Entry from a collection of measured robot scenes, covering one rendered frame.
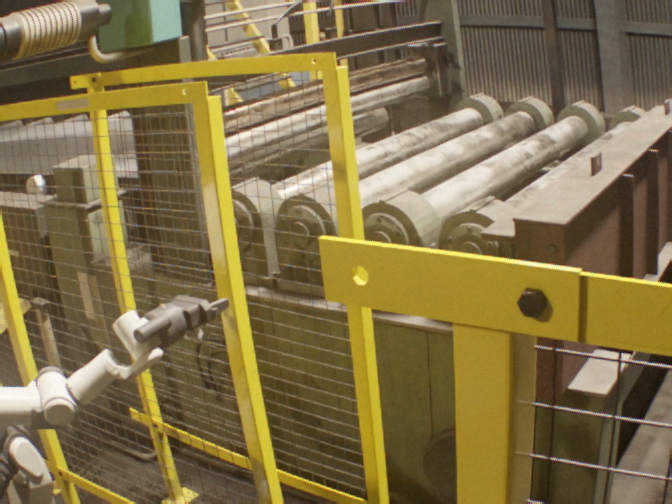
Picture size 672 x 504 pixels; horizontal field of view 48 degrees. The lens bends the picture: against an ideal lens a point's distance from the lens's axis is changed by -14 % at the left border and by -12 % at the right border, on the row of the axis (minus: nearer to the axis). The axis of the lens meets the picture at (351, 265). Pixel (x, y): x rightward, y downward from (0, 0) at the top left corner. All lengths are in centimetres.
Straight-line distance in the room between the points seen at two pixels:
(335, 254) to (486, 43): 1193
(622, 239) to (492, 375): 243
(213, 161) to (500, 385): 141
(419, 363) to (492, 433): 228
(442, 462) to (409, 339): 48
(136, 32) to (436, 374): 168
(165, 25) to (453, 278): 263
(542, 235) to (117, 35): 180
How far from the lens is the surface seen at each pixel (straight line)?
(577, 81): 1204
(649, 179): 341
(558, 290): 55
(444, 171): 373
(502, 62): 1246
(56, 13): 291
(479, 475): 67
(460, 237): 268
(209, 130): 193
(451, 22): 504
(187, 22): 344
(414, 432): 307
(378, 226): 283
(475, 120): 476
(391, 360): 297
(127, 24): 320
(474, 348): 61
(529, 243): 242
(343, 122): 221
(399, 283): 61
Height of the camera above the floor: 205
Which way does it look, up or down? 20 degrees down
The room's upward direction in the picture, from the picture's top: 6 degrees counter-clockwise
